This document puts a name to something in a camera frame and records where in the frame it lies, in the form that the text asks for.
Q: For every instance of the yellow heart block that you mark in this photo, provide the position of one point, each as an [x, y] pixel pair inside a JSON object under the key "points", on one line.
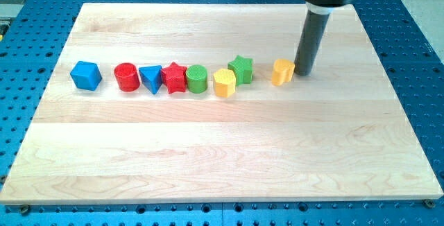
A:
{"points": [[282, 71]]}

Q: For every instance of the yellow hexagon block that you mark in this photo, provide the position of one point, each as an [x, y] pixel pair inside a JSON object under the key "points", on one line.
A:
{"points": [[224, 82]]}

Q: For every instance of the green cylinder block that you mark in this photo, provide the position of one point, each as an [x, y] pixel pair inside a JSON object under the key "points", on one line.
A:
{"points": [[196, 78]]}

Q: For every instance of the green star block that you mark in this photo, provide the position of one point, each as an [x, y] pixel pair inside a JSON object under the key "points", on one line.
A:
{"points": [[243, 69]]}

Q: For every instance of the red star block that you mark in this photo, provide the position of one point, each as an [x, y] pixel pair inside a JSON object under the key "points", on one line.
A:
{"points": [[174, 77]]}

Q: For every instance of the blue triangle block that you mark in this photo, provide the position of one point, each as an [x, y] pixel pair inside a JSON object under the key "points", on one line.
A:
{"points": [[151, 77]]}

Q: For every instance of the red cylinder block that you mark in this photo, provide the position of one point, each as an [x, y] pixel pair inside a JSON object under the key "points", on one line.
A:
{"points": [[127, 77]]}

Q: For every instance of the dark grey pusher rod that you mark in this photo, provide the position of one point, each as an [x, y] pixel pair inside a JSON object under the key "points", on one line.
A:
{"points": [[310, 40]]}

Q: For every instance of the wooden board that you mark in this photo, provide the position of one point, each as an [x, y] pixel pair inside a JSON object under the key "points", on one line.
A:
{"points": [[338, 134]]}

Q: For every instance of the blue cube block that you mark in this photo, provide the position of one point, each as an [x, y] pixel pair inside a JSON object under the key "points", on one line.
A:
{"points": [[86, 75]]}

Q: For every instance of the brass screw left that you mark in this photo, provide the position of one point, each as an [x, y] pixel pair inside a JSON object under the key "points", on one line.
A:
{"points": [[24, 209]]}

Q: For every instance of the brass screw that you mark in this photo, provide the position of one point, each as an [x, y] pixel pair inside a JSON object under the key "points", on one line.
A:
{"points": [[430, 204], [24, 209]]}

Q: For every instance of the brass screw right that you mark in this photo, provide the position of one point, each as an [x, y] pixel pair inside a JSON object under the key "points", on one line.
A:
{"points": [[430, 204]]}

